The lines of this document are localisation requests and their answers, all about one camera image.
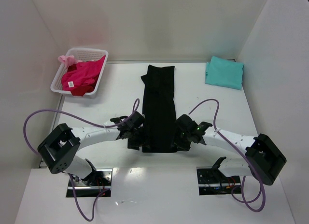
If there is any black t shirt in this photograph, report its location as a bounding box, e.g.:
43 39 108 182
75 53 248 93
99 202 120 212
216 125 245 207
141 65 177 153

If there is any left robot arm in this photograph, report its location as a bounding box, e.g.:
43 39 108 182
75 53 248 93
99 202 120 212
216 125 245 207
37 112 145 186

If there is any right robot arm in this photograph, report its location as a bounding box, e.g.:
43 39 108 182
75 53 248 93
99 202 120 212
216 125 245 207
175 114 287 186

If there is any red t shirt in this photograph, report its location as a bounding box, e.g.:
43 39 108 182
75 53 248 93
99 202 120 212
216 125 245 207
70 84 94 97

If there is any folded teal t shirt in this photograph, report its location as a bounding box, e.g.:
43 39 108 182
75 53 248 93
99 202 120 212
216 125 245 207
205 56 244 90

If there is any magenta t shirt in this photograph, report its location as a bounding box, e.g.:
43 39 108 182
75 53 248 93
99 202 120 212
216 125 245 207
61 55 106 91

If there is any white plastic basket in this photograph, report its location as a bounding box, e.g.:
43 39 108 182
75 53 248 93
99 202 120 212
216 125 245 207
50 47 109 98

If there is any pink cloth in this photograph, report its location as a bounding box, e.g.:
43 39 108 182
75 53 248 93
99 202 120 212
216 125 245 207
57 55 79 68

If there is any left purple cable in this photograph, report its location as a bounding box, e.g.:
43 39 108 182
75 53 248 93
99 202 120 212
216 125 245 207
23 98 140 221

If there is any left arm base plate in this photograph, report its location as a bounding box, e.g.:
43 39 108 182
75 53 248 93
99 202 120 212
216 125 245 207
66 168 112 198

